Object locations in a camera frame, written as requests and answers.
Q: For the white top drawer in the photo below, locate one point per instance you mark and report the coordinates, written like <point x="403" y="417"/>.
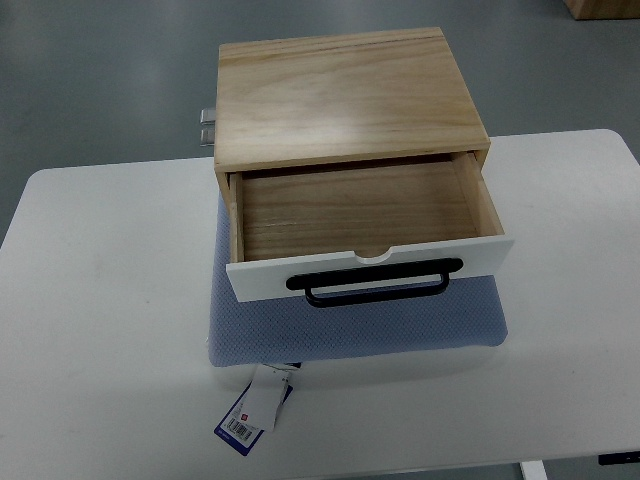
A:
<point x="291" y="221"/>

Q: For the black metal drawer handle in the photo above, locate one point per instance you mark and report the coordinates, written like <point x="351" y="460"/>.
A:
<point x="378" y="283"/>

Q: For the wooden drawer cabinet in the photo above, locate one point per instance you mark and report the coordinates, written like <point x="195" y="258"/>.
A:
<point x="331" y="99"/>

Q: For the blue mesh cushion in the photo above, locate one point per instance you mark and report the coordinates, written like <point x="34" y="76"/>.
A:
<point x="289" y="330"/>

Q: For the white blue product tag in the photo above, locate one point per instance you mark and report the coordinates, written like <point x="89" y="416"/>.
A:
<point x="257" y="409"/>

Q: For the white table leg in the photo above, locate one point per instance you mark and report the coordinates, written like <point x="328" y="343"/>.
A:
<point x="533" y="470"/>

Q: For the wooden box in corner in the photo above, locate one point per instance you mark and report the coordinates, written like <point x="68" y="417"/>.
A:
<point x="603" y="9"/>

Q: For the black table controller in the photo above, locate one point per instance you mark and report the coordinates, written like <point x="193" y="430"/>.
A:
<point x="619" y="458"/>

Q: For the grey metal table bracket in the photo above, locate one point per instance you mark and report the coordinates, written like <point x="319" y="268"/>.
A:
<point x="207" y="124"/>

